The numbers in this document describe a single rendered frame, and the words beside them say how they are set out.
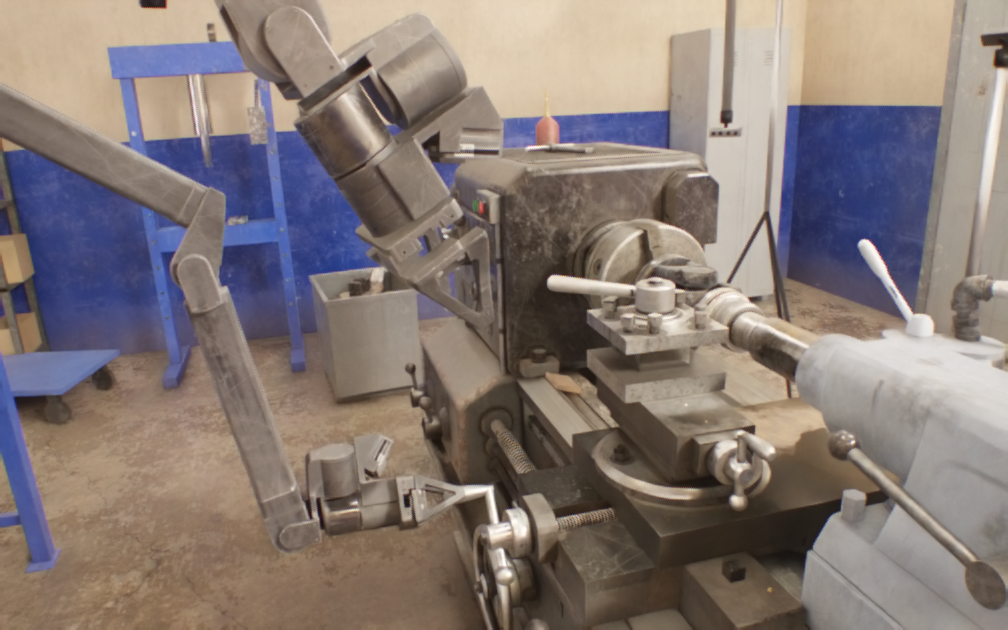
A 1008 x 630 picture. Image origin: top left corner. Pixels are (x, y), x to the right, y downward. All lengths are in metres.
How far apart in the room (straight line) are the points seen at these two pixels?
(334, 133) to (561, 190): 1.14
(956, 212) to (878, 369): 4.03
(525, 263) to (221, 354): 0.86
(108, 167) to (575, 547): 0.78
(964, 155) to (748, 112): 1.29
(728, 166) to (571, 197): 3.54
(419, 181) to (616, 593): 0.66
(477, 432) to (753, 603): 0.96
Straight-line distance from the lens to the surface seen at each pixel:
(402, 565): 2.54
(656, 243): 1.50
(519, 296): 1.66
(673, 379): 1.12
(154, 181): 0.95
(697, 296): 1.32
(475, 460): 1.81
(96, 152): 0.96
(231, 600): 2.54
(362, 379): 3.72
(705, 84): 5.06
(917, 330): 1.08
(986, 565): 0.80
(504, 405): 1.77
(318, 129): 0.54
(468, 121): 0.57
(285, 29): 0.52
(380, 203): 0.55
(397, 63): 0.55
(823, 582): 0.98
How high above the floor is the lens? 1.48
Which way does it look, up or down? 18 degrees down
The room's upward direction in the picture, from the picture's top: 3 degrees counter-clockwise
